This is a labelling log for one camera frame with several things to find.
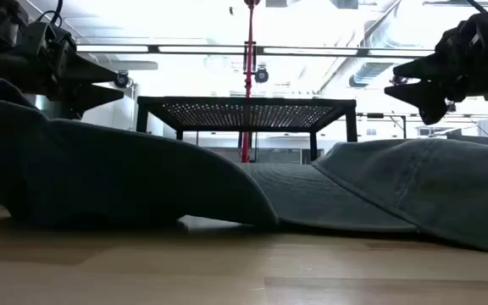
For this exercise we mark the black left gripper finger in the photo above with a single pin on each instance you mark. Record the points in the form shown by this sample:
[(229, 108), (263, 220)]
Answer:
[(79, 99), (85, 73)]

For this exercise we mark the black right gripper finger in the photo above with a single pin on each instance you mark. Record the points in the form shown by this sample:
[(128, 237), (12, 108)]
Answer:
[(430, 99), (430, 68)]

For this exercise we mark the dark grey baseball cap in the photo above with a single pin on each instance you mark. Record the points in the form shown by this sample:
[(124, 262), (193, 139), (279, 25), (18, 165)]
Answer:
[(100, 169)]

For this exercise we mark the round black ceiling lamp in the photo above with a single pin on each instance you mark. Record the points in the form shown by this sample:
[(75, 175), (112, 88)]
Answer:
[(261, 75), (121, 79)]

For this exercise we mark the grey ceiling panel lamp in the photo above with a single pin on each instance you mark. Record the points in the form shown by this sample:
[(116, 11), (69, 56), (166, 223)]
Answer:
[(134, 65)]

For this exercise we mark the black computer monitor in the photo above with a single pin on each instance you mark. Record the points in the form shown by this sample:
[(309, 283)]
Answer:
[(475, 137)]

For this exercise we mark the long ceiling light bar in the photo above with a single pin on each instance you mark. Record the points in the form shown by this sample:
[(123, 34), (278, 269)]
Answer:
[(184, 49)]

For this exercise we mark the black pole clamp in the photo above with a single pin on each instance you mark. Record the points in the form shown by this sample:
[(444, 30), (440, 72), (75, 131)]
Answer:
[(245, 59)]

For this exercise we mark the black perforated metal stand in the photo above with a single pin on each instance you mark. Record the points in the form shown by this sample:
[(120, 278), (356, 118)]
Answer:
[(244, 101)]

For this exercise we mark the red pole stand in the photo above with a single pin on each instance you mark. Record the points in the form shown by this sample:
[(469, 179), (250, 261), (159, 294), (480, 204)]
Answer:
[(245, 148)]

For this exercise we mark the black metal frame rack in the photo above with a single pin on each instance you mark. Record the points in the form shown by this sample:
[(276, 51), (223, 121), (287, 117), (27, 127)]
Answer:
[(375, 115)]

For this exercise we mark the silver ceiling air duct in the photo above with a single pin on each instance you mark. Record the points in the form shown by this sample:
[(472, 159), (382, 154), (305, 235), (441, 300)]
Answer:
[(369, 72)]

